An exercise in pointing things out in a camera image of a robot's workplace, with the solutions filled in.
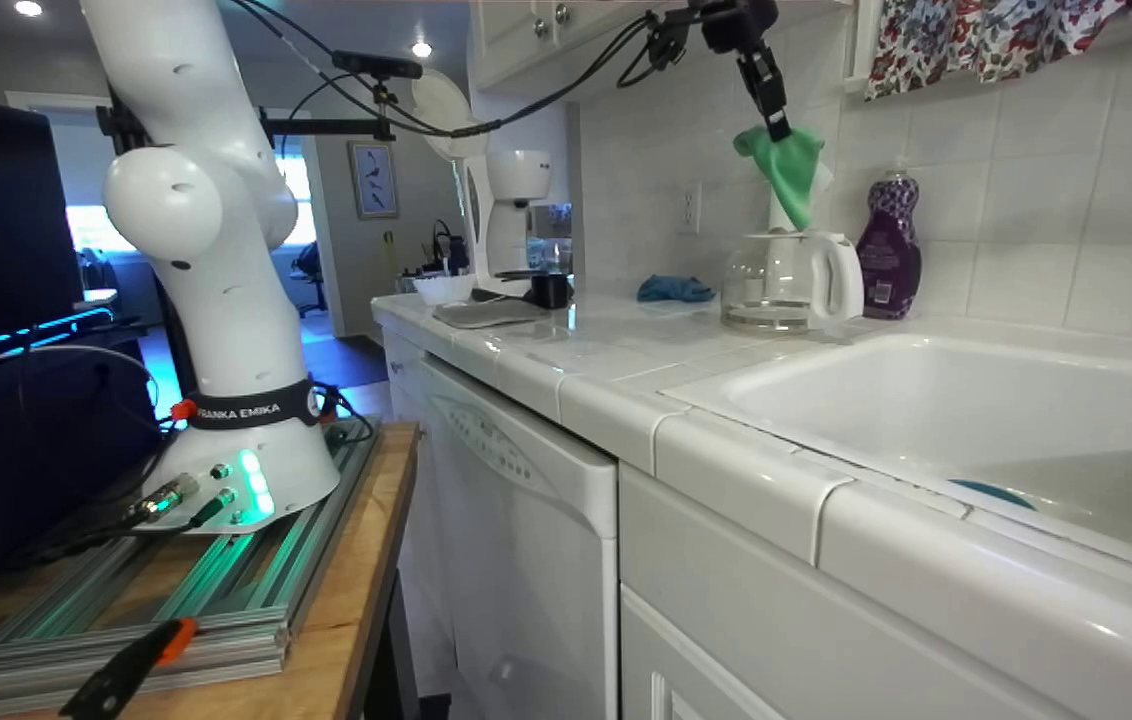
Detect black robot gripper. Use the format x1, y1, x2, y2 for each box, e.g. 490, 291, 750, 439
694, 0, 794, 138

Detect green towel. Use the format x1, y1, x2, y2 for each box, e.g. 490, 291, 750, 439
733, 126, 824, 232

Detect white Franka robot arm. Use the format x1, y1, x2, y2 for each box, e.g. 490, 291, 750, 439
80, 0, 342, 535

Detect white paper towel roll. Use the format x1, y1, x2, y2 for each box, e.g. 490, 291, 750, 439
763, 193, 802, 232

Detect glass coffee carafe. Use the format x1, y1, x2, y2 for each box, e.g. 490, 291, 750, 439
722, 227, 863, 334

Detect blue towel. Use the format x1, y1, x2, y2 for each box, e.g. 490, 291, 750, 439
636, 275, 715, 302

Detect white coffee maker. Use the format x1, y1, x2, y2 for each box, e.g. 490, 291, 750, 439
408, 64, 579, 302

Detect floral window curtain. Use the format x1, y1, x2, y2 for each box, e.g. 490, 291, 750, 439
863, 0, 1132, 101

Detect purple dish soap bottle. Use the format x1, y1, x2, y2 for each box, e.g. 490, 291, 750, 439
858, 170, 921, 320

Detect white upper cabinet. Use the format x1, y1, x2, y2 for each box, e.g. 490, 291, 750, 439
466, 0, 702, 94

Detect small white bowl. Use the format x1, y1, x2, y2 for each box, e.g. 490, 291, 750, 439
412, 275, 474, 307

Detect white farmhouse sink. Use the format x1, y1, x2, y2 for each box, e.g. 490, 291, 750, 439
678, 334, 1132, 554

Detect white dishwasher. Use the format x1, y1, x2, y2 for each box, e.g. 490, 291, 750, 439
391, 357, 620, 720

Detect white lower cabinets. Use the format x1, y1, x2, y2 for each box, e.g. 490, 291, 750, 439
620, 476, 1132, 720

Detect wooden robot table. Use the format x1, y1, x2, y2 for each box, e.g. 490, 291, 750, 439
0, 425, 422, 720

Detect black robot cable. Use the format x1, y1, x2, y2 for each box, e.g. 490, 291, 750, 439
238, 0, 696, 142

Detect black camera stand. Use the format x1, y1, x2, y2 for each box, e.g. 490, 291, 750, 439
98, 50, 423, 151

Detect orange handled tool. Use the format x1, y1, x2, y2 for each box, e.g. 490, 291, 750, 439
62, 617, 197, 720

